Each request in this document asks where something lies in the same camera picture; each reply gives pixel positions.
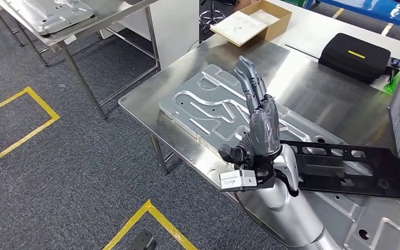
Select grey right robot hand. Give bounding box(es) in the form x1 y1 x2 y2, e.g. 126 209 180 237
218 55 283 166

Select black plastic bracket part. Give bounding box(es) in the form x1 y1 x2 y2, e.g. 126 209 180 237
282 140 400 200

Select steel workbench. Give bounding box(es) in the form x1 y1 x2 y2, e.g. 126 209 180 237
118 34 400 250

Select white foam board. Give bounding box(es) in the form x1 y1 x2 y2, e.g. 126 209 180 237
209 10 269 46

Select cardboard box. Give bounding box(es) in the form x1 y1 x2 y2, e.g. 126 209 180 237
209 0 293 47

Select white desk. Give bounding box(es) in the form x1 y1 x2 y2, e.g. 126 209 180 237
269 0 400 95

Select black case with yellow label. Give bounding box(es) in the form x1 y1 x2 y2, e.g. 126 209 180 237
318 32 392 85

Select black office chair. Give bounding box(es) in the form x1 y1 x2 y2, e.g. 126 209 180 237
199 0 240 33

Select white panel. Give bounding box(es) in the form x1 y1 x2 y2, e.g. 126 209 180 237
98 0 201 71

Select steel table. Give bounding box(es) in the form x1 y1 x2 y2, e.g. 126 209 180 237
0 0 161 120

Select yellow floor tape square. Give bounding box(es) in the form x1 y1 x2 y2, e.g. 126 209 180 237
0 86 61 172

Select black camera bracket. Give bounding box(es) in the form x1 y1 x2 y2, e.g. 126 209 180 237
237 155 277 190

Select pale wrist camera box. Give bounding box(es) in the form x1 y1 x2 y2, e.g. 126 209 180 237
219 169 258 192

